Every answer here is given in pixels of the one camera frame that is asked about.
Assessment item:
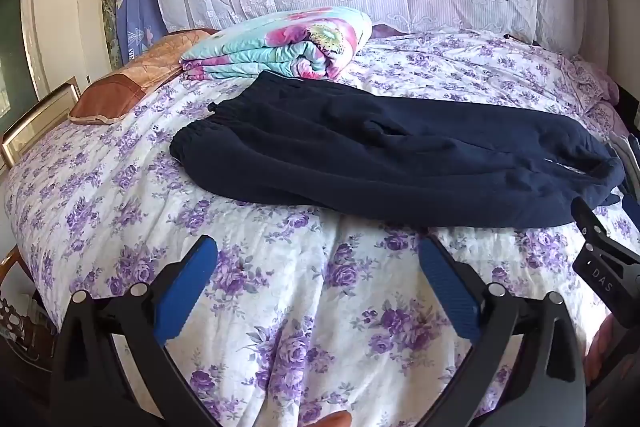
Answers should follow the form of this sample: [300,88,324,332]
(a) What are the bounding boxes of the person's fingertip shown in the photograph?
[306,411,352,427]

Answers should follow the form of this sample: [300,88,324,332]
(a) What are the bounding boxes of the dark navy blue pants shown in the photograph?
[169,72,625,229]

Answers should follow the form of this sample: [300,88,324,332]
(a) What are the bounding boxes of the wooden chair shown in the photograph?
[1,246,58,366]

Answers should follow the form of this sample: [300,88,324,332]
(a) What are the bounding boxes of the folded teal pink floral blanket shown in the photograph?
[180,6,372,80]

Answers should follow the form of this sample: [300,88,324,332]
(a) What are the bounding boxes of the brown satin pillow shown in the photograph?
[68,28,216,124]

